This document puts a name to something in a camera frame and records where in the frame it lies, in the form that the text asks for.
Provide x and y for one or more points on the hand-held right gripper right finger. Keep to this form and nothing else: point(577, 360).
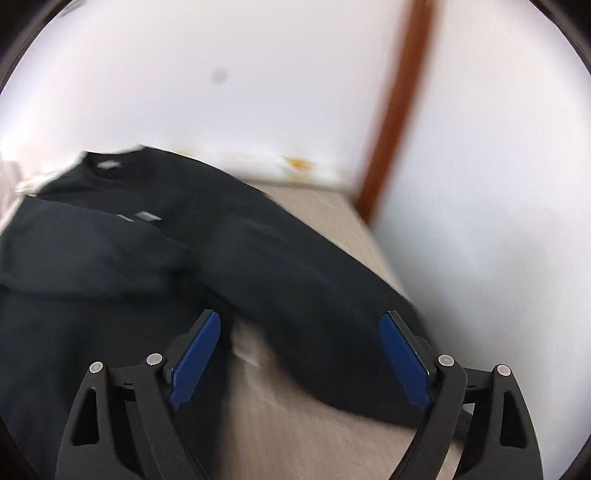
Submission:
point(401, 353)

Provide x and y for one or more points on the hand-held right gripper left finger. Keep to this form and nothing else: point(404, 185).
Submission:
point(198, 355)

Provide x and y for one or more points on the black shirt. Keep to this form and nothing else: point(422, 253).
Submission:
point(277, 277)

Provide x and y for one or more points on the striped beige bed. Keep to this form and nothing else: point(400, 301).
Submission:
point(295, 438)

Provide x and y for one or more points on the white printed bedding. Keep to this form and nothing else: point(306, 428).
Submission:
point(258, 166)

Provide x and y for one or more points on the brown wooden door frame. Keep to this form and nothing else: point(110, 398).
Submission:
point(401, 92)

